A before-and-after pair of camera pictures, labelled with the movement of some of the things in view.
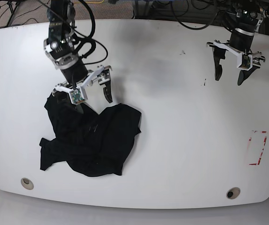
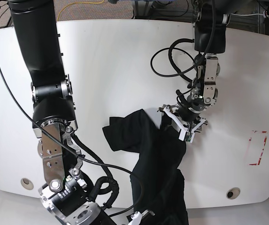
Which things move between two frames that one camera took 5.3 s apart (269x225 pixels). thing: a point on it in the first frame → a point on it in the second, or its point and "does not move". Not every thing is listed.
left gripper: x=73 y=68 → x=71 y=206
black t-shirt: x=90 y=144 → x=160 y=184
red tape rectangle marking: x=260 y=156 does not move
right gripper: x=240 y=43 → x=189 y=120
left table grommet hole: x=27 y=183 does not move
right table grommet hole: x=233 y=192 does not move
